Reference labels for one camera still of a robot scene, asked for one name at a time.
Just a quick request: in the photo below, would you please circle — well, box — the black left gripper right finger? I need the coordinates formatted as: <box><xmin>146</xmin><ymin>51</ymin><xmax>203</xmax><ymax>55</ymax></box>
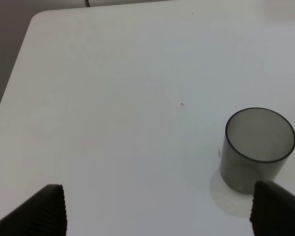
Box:
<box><xmin>250</xmin><ymin>181</ymin><xmax>295</xmax><ymax>236</ymax></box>

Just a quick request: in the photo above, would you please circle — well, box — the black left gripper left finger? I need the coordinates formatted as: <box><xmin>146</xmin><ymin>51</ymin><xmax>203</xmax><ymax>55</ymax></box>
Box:
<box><xmin>0</xmin><ymin>184</ymin><xmax>67</xmax><ymax>236</ymax></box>

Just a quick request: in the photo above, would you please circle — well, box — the grey translucent cup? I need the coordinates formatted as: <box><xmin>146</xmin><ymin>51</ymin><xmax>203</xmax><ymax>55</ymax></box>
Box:
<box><xmin>220</xmin><ymin>107</ymin><xmax>295</xmax><ymax>194</ymax></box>

